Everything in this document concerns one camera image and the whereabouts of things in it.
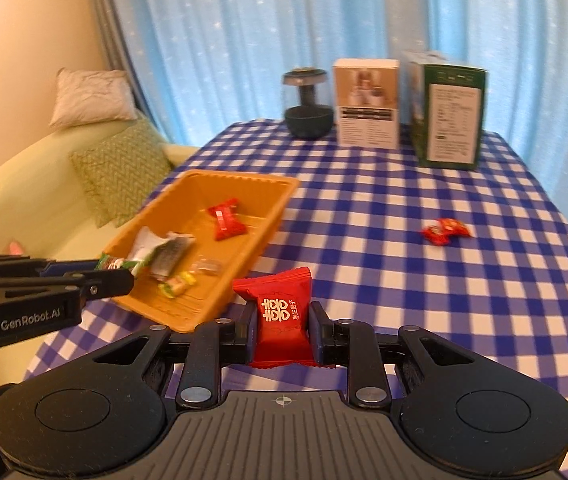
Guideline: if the white beige product box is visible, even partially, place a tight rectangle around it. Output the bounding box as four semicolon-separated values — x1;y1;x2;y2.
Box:
333;58;400;150

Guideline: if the pale yellow sofa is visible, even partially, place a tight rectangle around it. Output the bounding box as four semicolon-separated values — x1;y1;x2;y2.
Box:
0;119;201;386

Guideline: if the yellow green candy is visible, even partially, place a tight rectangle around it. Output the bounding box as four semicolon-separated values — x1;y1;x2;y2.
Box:
158;271;197;299

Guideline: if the blue white checkered tablecloth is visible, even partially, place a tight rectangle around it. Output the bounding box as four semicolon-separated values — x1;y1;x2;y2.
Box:
24;118;568;480

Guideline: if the clear brown candy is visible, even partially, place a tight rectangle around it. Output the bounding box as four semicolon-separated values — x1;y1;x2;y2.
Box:
191;257;222;275

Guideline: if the light blue star curtain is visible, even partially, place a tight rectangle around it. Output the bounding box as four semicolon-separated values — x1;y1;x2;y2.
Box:
92;0;568;218

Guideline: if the green chevron cushion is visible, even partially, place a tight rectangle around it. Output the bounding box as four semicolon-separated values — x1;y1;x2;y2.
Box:
69;119;171;228

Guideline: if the orange plastic tray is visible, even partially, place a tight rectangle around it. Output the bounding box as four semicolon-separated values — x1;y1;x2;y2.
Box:
104;170;300;333

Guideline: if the red square snack packet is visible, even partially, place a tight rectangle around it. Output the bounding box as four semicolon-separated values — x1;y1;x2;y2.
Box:
233;266;314;370

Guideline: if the large red snack packet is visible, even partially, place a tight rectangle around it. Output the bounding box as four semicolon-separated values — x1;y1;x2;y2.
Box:
207;198;248;242

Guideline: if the green carton box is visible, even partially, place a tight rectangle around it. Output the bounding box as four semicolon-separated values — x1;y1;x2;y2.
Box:
405;51;488;169

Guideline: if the white cushion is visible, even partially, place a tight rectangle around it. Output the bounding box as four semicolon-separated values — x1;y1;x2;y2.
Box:
50;68;138;129

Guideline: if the grey seaweed snack packet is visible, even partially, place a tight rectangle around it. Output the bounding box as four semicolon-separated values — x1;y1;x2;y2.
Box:
149;234;195;281

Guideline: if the long green white snack packet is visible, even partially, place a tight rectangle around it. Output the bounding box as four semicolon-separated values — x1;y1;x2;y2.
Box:
96;226;170;276

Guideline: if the red cartoon candy packet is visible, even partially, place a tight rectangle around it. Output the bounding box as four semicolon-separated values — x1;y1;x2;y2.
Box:
421;218;471;246

